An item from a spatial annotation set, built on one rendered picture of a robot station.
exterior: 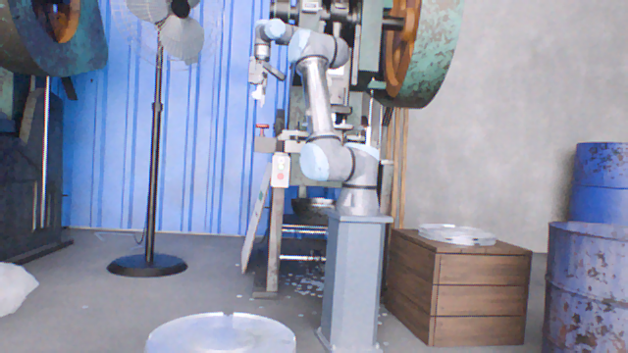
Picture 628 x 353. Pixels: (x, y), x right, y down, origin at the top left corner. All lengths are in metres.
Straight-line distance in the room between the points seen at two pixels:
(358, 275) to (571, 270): 0.59
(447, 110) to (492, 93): 0.38
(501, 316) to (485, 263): 0.21
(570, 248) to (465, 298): 0.46
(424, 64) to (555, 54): 2.20
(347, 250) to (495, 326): 0.64
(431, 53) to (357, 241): 0.97
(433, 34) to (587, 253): 1.11
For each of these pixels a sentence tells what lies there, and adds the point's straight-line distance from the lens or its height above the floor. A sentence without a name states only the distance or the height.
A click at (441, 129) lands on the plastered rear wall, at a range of 3.65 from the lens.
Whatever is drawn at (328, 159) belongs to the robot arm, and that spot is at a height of 0.62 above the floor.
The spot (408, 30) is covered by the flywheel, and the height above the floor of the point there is 1.28.
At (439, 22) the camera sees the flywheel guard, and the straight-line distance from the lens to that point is 2.04.
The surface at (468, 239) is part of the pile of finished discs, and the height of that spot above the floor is 0.37.
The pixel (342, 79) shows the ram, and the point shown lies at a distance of 2.20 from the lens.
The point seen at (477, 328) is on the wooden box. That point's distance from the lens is 1.76.
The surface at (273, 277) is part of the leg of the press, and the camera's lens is 2.00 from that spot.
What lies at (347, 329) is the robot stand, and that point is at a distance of 1.51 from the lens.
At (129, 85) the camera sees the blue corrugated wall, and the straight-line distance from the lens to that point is 3.49.
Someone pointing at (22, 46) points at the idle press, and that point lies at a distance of 2.28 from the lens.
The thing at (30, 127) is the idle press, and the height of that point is 0.68.
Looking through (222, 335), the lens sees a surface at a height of 0.25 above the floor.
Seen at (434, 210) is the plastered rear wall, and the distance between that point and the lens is 3.65.
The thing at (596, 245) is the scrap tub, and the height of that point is 0.45.
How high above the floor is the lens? 0.62
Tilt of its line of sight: 3 degrees down
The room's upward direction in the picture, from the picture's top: 4 degrees clockwise
